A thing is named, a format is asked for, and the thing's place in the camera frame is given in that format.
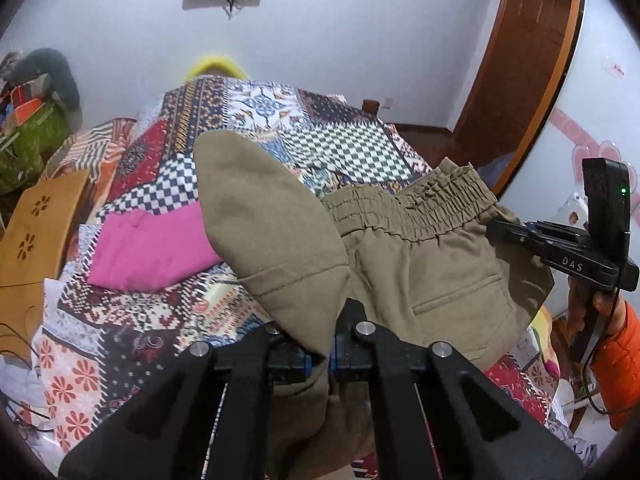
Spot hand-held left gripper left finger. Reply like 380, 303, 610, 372
57, 326, 312, 480

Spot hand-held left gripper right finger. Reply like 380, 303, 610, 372
329, 298, 586, 480

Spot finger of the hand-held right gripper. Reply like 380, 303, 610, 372
486, 219, 547, 257

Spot olive green pants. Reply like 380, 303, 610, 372
192, 130, 556, 480

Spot person's right forearm orange sleeve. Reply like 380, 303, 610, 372
590, 299, 640, 431

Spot person's right hand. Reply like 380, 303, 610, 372
566, 277, 627, 351

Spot white plush toy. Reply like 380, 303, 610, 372
556, 192, 589, 227

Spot wooden door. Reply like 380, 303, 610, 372
451, 0, 587, 197

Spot pink folded cloth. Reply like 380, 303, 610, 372
87, 204, 224, 292

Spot patchwork printed blanket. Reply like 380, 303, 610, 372
30, 74, 566, 480

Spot wooden stool with flower cutouts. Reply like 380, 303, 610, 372
0, 170, 91, 357

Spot striped orange cloth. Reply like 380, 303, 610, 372
44, 119, 137, 182

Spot yellow pillow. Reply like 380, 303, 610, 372
182, 55, 249, 82

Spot grey cloth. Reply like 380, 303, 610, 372
10, 48, 82, 112

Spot pink flower wall sticker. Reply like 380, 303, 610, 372
549, 105, 640, 188

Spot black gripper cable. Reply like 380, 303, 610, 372
582, 305, 623, 417

